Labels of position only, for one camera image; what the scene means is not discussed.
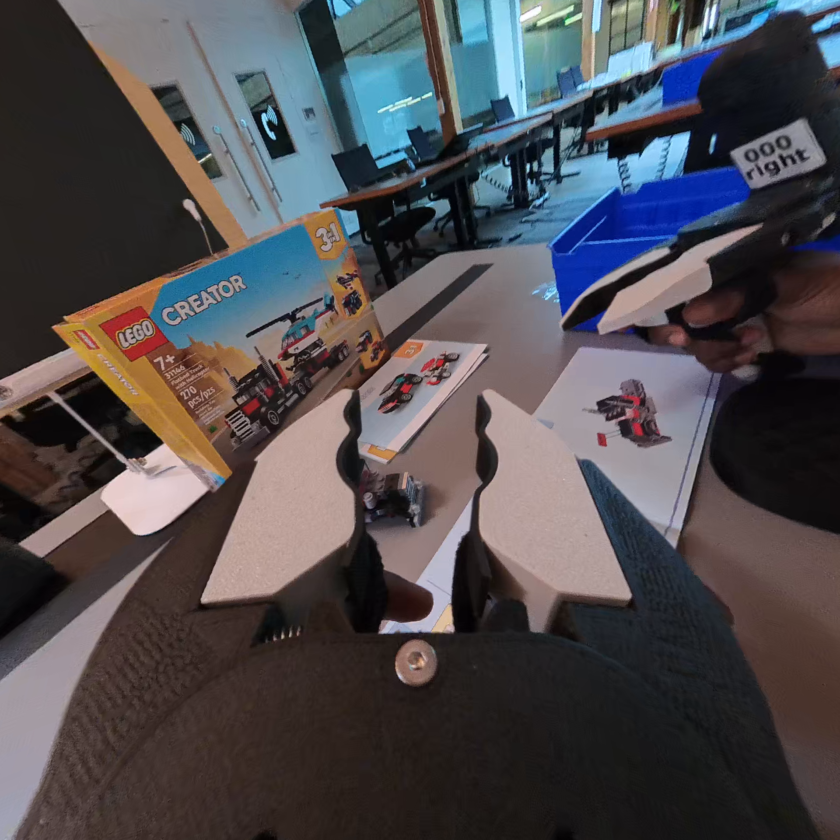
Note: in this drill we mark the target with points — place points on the person's right hand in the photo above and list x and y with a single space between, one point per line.
807 308

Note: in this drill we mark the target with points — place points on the long office desk row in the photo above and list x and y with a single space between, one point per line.
446 164

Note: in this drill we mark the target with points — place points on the person's left hand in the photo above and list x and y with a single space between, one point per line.
407 597

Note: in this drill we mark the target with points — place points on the closed instruction booklets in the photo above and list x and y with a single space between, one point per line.
433 380

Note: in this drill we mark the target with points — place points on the white round pad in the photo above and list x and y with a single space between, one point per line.
151 499

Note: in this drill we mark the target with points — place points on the large lego set box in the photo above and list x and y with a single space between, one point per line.
216 315

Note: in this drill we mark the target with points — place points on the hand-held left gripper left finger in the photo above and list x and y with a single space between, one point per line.
289 525

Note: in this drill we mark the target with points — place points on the open instruction booklet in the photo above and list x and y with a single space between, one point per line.
630 459

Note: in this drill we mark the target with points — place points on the flat clear plastic bag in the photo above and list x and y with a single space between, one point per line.
544 292

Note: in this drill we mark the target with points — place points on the blue plastic bin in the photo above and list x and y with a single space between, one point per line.
623 216

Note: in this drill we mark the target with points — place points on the adjacent wooden desk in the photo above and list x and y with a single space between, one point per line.
39 380

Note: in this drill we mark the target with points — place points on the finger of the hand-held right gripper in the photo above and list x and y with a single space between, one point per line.
663 289
610 292

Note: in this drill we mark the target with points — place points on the white booth door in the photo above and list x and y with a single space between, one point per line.
187 131
269 118

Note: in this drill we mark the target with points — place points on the black board panel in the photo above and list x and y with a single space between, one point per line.
65 164

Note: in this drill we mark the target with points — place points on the black cube device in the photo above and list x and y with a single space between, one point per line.
26 584

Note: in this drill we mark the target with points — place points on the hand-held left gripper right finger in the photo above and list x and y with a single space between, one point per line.
551 525

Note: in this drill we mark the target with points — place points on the black red lego truck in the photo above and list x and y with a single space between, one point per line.
394 499

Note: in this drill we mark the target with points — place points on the black wrist rest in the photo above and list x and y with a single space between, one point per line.
781 459

